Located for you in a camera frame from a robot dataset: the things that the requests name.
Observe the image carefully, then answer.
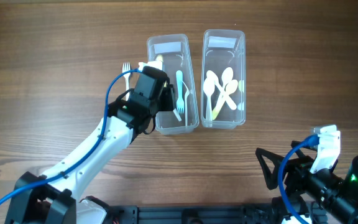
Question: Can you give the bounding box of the white spoon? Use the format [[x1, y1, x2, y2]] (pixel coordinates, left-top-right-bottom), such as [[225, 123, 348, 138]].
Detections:
[[206, 70, 238, 113], [203, 78, 214, 121]]

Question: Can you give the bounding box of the white spoon angled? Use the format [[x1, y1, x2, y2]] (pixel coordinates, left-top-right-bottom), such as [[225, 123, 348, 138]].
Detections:
[[216, 67, 234, 109]]

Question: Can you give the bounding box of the yellow plastic spoon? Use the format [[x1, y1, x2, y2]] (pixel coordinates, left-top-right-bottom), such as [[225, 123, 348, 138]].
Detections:
[[211, 80, 240, 121]]

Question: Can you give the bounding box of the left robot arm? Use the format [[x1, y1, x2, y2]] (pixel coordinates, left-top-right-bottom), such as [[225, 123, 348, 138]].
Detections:
[[5, 62, 175, 223]]

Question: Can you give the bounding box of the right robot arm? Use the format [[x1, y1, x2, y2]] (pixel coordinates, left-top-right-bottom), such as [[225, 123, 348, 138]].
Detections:
[[255, 135, 358, 223]]

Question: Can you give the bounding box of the left clear plastic container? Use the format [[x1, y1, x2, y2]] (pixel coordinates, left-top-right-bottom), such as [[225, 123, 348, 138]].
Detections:
[[147, 34, 199, 135]]

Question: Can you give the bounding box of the clear plastic container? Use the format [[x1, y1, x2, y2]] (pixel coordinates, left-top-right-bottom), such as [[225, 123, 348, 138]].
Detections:
[[201, 29, 246, 129], [147, 34, 199, 135]]

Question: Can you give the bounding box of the right clear plastic container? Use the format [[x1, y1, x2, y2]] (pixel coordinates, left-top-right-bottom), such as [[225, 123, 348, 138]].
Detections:
[[201, 29, 246, 129]]

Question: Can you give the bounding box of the left blue cable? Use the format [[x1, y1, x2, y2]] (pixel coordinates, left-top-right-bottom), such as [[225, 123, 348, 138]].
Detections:
[[0, 68, 142, 224]]

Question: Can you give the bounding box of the blue cable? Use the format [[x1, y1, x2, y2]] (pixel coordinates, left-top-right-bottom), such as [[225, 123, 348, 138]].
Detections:
[[277, 133, 321, 224], [0, 68, 142, 224]]

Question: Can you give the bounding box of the right blue cable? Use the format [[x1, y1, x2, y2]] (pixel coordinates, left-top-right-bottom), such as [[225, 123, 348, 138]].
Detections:
[[277, 133, 321, 224]]

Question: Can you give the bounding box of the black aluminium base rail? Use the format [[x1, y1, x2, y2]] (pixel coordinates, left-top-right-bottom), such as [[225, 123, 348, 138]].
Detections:
[[51, 202, 328, 224]]

